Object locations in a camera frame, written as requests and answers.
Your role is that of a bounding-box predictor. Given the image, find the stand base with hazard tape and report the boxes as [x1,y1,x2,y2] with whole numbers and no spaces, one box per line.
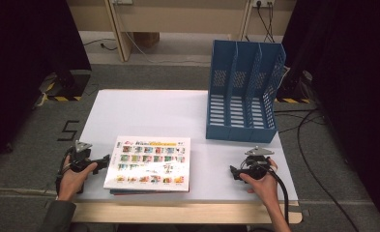
[274,66,313,105]
[38,69,93,102]

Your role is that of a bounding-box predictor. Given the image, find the wooden table with white top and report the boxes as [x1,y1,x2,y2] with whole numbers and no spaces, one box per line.
[71,89,304,225]

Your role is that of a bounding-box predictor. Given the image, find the white picture book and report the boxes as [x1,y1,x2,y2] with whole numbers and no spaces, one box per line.
[102,135,191,193]

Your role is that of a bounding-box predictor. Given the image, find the person's left hand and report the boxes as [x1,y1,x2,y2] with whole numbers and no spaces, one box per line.
[57,155,99,202]

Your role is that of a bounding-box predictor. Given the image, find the thin left gripper cable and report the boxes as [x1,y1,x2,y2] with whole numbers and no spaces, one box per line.
[55,147,74,195]

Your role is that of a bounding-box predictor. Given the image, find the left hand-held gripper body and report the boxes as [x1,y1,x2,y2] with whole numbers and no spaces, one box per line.
[66,140,97,172]

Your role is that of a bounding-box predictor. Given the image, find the black plugged power cables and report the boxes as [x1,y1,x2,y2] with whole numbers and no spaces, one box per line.
[244,1,277,44]

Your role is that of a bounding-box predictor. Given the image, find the black curtain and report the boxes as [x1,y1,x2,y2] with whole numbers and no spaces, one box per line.
[279,0,380,230]
[0,0,93,170]

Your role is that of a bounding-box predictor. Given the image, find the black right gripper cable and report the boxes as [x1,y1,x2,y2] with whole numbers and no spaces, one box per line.
[267,168,291,226]

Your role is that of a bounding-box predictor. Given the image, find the blue plastic file rack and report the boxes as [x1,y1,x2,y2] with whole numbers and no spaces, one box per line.
[205,39,287,144]

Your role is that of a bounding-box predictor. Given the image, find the beige wooden desk frame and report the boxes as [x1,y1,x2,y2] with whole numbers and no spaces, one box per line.
[66,0,298,63]

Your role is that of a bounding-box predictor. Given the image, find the white floor cable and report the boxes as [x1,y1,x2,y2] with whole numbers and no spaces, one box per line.
[125,31,212,65]

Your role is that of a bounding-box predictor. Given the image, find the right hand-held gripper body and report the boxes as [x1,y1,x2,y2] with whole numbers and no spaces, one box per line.
[240,145,275,181]

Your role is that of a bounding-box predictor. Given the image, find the short black floor cable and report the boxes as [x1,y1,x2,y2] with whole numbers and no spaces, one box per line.
[82,38,119,52]

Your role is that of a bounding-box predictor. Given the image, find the brown cardboard box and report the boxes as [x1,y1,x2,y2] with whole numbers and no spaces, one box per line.
[132,31,161,49]

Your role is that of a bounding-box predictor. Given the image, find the person's right hand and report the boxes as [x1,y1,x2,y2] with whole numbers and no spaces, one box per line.
[239,159,280,207]

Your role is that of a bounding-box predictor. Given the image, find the white wall socket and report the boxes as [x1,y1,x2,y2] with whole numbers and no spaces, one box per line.
[251,0,277,9]

